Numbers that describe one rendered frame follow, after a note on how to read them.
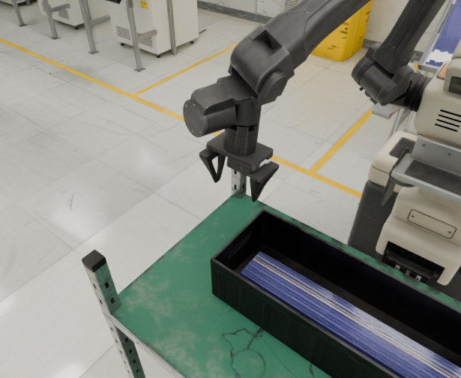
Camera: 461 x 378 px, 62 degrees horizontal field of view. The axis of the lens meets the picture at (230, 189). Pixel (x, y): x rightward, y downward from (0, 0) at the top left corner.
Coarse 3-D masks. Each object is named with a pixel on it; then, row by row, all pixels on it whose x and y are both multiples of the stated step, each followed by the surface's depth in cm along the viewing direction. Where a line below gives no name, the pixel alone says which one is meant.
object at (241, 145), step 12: (228, 132) 62; (240, 132) 61; (252, 132) 62; (216, 144) 66; (228, 144) 64; (240, 144) 63; (252, 144) 63; (228, 156) 64; (240, 156) 64; (252, 156) 64; (264, 156) 64; (252, 168) 62
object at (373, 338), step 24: (264, 264) 77; (264, 288) 73; (288, 288) 73; (312, 288) 73; (312, 312) 69; (336, 312) 69; (360, 312) 69; (336, 336) 67; (360, 336) 66; (384, 336) 66; (384, 360) 62; (408, 360) 62; (432, 360) 62
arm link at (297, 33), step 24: (312, 0) 52; (336, 0) 51; (360, 0) 53; (288, 24) 52; (312, 24) 52; (336, 24) 54; (240, 48) 54; (264, 48) 53; (288, 48) 52; (312, 48) 55; (240, 72) 55; (264, 72) 52; (288, 72) 55
